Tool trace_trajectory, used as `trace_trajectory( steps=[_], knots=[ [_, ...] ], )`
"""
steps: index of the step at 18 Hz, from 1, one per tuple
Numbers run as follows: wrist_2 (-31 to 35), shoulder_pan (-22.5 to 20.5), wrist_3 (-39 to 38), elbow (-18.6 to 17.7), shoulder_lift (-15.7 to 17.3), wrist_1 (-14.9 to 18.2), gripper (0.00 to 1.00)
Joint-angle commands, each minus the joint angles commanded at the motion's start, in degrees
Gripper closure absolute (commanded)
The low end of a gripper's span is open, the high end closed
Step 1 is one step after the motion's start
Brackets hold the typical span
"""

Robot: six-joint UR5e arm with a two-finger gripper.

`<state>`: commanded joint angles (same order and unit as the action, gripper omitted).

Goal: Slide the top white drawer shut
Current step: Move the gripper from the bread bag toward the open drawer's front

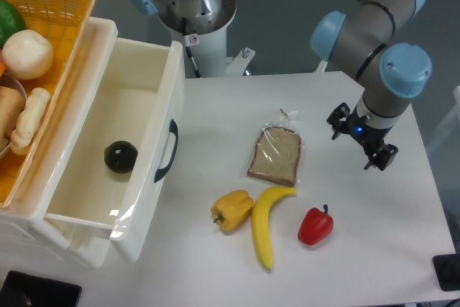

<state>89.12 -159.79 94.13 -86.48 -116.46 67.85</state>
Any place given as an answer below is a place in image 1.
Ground bagged bread slice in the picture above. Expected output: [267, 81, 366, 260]
[247, 109, 305, 188]

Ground black device bottom left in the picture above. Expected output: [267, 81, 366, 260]
[1, 270, 82, 307]

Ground white round bun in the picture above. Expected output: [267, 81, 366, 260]
[2, 29, 54, 81]

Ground cream twisted bread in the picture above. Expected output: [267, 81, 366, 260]
[10, 88, 50, 155]

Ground green pepper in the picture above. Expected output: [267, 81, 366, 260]
[0, 0, 27, 48]

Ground red bell pepper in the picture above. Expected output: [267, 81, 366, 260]
[298, 204, 334, 246]

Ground orange woven basket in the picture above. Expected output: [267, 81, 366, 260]
[1, 0, 96, 209]

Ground black avocado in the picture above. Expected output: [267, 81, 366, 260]
[103, 140, 138, 174]

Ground yellow bell pepper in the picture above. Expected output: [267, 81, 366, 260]
[211, 190, 254, 234]

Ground white drawer cabinet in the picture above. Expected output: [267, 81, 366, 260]
[1, 17, 118, 267]

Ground black device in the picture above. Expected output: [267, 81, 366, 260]
[1, 270, 82, 307]
[432, 254, 459, 291]

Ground black cable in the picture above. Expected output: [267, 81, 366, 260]
[181, 15, 202, 78]

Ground white drawer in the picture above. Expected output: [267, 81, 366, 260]
[45, 218, 91, 250]
[45, 38, 185, 267]

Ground white lower drawer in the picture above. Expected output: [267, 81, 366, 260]
[45, 218, 91, 250]

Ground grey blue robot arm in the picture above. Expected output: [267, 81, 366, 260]
[310, 0, 432, 170]

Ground white top drawer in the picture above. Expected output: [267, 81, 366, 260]
[45, 38, 185, 267]

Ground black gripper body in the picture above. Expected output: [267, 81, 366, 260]
[346, 107, 389, 152]

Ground yellow banana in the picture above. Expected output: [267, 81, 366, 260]
[251, 187, 297, 271]

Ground tan bread roll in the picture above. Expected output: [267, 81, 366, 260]
[0, 86, 24, 151]

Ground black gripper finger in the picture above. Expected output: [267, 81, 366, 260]
[364, 143, 398, 171]
[326, 102, 351, 140]

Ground black device bottom right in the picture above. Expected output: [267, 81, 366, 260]
[432, 254, 459, 291]

